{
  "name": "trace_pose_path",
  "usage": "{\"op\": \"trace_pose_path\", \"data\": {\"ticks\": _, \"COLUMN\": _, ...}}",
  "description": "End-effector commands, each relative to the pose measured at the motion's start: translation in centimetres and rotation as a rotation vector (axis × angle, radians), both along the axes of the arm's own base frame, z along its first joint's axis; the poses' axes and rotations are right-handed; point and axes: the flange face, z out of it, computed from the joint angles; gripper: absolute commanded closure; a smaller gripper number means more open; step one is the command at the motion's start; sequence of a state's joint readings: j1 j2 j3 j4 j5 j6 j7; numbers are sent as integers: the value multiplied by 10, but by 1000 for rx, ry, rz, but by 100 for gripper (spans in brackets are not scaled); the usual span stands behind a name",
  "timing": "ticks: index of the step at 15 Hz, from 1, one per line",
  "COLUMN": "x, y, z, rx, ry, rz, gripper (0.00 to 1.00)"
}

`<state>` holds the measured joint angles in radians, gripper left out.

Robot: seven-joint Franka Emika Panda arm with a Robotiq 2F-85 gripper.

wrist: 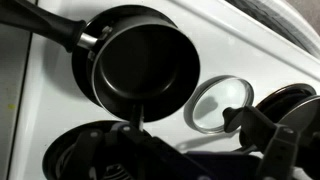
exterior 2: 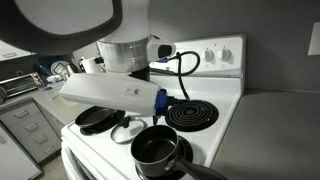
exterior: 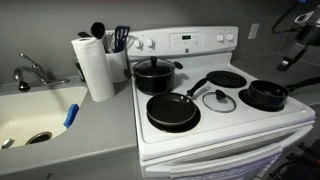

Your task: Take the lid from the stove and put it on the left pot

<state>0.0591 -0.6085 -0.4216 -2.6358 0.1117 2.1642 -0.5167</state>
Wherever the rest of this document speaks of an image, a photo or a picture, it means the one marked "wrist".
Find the black coil stove burner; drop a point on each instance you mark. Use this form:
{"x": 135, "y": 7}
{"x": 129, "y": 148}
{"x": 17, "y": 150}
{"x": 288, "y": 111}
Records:
{"x": 283, "y": 93}
{"x": 56, "y": 156}

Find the white electric stove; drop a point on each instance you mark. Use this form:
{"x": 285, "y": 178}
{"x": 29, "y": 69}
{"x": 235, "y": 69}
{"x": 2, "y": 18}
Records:
{"x": 50, "y": 100}

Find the glass lid with black knob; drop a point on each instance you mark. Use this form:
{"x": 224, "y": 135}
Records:
{"x": 226, "y": 96}

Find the white striped dish towel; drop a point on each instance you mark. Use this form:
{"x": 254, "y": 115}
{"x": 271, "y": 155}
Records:
{"x": 283, "y": 23}

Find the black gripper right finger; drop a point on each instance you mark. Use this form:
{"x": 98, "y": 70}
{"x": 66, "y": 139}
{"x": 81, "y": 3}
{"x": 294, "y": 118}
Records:
{"x": 260, "y": 130}

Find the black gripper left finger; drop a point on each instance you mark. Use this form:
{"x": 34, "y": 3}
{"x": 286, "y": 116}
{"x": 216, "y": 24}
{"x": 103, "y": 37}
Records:
{"x": 110, "y": 150}

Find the black frying pan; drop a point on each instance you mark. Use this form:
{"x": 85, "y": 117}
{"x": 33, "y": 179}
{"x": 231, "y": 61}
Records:
{"x": 303, "y": 113}

